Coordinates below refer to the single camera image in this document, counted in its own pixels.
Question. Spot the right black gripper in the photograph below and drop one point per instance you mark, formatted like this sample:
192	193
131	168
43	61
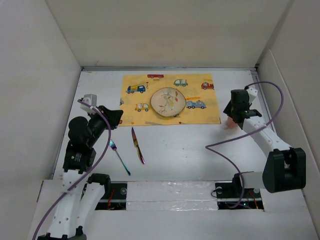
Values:
228	110

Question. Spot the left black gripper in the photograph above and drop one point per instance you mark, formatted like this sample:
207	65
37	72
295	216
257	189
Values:
114	115

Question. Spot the pink mug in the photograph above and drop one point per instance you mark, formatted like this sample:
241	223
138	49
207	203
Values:
230	124

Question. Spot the iridescent fork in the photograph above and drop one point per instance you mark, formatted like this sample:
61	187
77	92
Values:
114	148

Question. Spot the yellow car-print placemat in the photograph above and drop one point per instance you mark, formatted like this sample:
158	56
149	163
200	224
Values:
198	89

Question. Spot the iridescent knife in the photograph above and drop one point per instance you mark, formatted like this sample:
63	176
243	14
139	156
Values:
136	144

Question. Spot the beige bird-pattern plate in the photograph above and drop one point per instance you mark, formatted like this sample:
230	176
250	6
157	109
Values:
168	102

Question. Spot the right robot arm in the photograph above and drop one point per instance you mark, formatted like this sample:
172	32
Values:
285	166

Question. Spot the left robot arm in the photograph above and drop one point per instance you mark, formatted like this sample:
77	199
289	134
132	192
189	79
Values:
81	189

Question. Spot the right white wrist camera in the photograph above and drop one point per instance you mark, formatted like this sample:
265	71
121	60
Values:
252	93

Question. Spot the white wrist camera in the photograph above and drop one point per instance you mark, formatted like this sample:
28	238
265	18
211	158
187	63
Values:
252	93
88	102

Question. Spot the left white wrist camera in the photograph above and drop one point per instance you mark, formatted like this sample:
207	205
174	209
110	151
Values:
88	102

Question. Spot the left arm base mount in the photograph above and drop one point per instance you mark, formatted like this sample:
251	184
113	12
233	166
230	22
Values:
115	193

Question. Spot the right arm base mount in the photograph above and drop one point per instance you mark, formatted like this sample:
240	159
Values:
230	195

